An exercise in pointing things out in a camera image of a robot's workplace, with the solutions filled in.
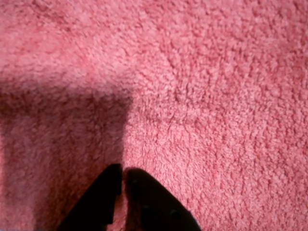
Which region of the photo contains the orange terry towel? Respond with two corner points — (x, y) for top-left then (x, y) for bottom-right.
(0, 0), (308, 231)

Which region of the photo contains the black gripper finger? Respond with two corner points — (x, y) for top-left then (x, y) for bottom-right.
(125, 167), (202, 231)
(57, 163), (124, 231)

